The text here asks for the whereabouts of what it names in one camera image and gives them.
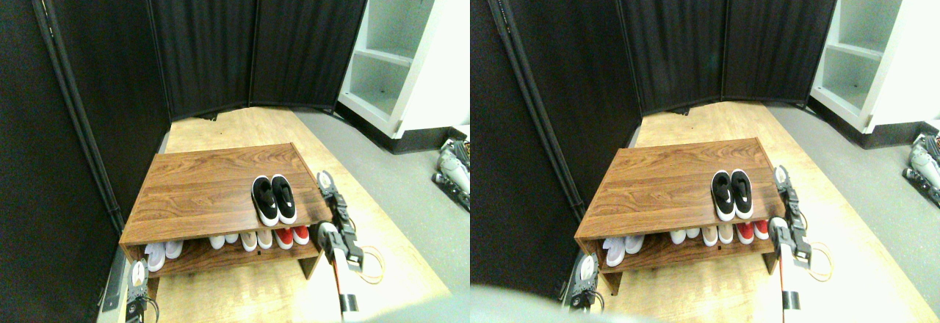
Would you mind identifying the black shoe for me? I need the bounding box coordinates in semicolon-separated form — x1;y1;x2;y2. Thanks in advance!
711;170;737;221
251;175;280;227
270;174;298;225
730;169;755;219

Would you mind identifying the white shelf unit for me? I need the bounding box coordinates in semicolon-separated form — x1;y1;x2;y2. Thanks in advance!
336;0;470;142
808;0;940;134

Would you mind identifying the orange wire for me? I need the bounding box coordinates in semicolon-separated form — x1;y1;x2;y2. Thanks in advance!
806;242;834;280
356;246;386;286

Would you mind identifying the grey machine with cables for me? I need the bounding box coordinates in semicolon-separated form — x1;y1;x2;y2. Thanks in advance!
432;138;470;214
902;134;940;210

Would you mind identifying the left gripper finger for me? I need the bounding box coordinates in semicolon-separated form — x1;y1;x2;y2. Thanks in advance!
129;261;149;296
577;254;599;290

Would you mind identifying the brown shoe rack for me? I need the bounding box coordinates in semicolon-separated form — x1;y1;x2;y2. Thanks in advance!
119;143;340;302
574;138;797;297

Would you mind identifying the black curtain stand pole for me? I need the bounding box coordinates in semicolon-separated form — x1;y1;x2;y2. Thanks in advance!
24;0;124;234
476;0;588;217

